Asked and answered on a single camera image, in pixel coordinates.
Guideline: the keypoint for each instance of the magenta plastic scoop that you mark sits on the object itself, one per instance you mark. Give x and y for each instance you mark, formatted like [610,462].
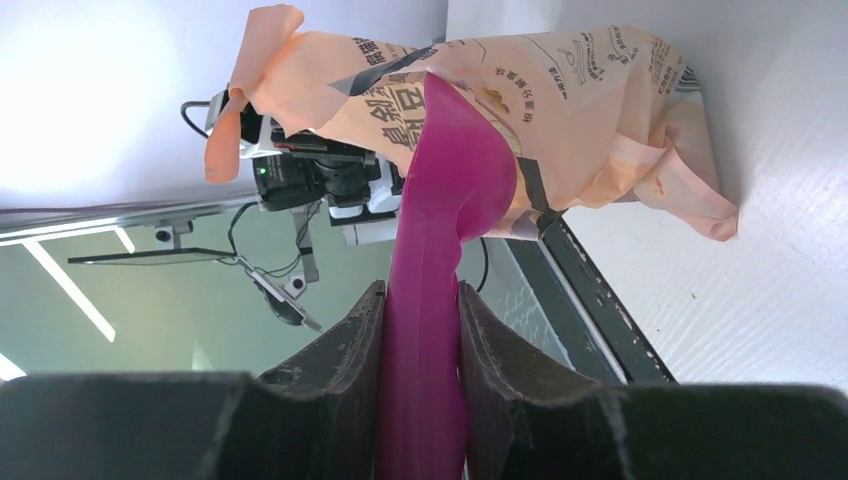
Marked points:
[461,181]

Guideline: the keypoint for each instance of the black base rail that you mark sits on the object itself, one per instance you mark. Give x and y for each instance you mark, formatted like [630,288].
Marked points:
[600,337]

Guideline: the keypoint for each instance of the cat litter bag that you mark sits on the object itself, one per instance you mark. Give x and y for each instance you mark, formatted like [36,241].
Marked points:
[609,114]

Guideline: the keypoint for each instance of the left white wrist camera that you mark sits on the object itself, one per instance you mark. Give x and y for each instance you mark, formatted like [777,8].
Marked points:
[228,122]

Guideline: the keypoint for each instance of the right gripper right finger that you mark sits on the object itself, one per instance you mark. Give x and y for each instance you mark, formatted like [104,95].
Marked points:
[533,418]

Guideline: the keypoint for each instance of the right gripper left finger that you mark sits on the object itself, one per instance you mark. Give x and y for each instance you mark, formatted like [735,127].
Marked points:
[310,417]

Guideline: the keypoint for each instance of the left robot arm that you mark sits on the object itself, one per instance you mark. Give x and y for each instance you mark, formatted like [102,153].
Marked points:
[361,190]

